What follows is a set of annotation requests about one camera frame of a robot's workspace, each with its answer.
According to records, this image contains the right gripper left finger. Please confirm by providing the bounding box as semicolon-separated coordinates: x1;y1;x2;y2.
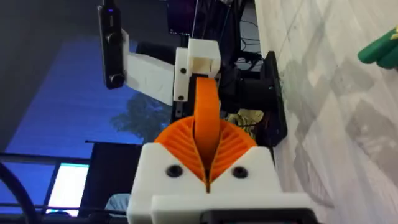
126;116;208;224

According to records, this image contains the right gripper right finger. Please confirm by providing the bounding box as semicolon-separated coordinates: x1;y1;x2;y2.
207;119;283;194

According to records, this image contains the green toy vegetable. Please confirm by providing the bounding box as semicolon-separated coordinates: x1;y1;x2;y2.
357;26;398;70

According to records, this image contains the black panel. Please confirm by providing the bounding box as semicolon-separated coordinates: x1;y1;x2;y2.
79;140;144;217

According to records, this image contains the yellow crumpled cloth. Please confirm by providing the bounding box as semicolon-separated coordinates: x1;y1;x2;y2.
224;108;265;141

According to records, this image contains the dark computer monitor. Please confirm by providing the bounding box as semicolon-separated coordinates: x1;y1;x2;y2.
166;0;200;35

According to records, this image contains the bright computer monitor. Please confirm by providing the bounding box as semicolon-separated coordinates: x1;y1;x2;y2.
45;162;90;217

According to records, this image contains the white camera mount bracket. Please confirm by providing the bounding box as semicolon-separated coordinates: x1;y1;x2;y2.
121;29;175;107

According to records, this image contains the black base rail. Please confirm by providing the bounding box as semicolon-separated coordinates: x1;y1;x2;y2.
260;50;289;147

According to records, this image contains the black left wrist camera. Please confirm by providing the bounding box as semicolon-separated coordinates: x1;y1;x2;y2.
97;0;126;90

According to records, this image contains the thick black cable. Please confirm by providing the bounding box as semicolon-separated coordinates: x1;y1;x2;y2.
0;161;39;224

